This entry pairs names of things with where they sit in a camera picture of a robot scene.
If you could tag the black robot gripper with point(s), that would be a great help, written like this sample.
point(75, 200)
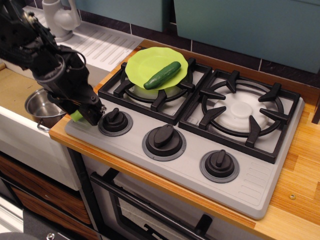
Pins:
point(68, 88)

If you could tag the light green toy cauliflower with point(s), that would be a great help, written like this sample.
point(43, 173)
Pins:
point(76, 116)

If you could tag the lime green plastic plate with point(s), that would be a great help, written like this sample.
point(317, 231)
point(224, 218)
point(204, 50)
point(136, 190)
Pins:
point(148, 62)

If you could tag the dark green toy pickle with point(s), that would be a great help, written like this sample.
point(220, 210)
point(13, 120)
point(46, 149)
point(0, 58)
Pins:
point(163, 76)

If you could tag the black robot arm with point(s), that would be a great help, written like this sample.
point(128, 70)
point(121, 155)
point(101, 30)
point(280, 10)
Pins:
point(26, 43)

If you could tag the stainless steel pot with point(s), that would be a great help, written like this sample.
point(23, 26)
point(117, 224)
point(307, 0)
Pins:
point(45, 113)

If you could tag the white toy sink unit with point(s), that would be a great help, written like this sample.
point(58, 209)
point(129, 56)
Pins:
point(20, 138)

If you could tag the black left stove knob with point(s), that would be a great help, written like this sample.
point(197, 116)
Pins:
point(115, 123)

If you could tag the black stove knob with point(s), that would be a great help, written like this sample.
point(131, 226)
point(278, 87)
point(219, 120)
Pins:
point(219, 166)
point(115, 123)
point(164, 143)

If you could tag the black left burner grate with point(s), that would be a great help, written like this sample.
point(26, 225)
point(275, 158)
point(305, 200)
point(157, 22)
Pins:
point(166, 105)

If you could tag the black burner grate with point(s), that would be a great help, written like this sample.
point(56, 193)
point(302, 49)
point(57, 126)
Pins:
point(245, 115)
point(166, 105)

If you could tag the black middle stove knob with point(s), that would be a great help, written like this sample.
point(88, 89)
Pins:
point(164, 143)

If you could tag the grey toy faucet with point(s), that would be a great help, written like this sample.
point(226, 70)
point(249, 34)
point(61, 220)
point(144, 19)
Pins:
point(61, 21)

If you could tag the wooden drawer front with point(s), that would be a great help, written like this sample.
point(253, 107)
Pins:
point(47, 198)

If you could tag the toy oven door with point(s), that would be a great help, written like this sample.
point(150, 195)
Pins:
point(142, 212)

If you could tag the grey toy stove top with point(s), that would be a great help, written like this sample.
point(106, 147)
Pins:
point(250, 193)

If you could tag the black right stove knob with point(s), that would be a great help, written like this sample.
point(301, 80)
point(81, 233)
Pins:
point(219, 166)

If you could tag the black right burner grate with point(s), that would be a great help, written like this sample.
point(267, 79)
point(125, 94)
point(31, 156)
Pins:
point(245, 115)

